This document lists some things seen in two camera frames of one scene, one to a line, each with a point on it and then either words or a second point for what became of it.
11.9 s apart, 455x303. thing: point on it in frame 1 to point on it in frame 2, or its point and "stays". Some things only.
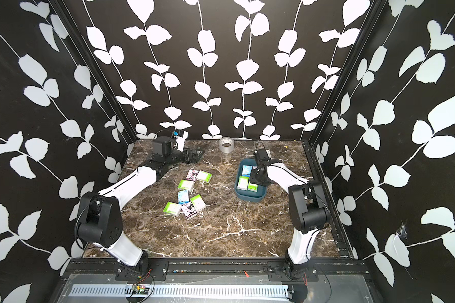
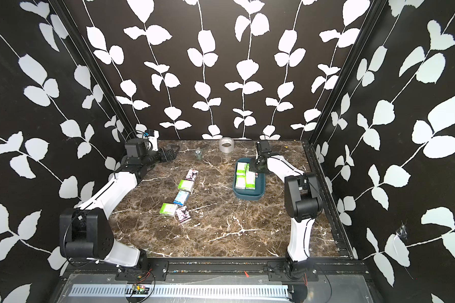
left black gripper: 194,159 to 170,155
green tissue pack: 204,176 to 241,168
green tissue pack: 186,185 stays
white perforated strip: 177,291 stays
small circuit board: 139,290 stays
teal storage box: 245,195 stays
